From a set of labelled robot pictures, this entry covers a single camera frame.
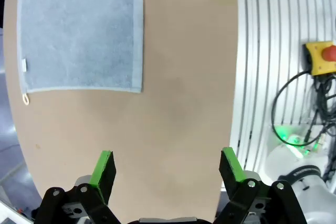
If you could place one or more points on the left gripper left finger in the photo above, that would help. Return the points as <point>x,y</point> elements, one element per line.
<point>105,174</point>

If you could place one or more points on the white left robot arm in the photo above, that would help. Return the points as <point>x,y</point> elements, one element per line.
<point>312,190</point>

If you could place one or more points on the white slotted mounting plate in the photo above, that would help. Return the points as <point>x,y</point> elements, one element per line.
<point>278,24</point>

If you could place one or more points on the light blue terry towel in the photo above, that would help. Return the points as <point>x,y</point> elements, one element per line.
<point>78,37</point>

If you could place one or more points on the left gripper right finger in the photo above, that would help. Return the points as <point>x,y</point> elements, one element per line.
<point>231,174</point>

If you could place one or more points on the yellow emergency stop button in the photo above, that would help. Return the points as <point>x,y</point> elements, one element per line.
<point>319,64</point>

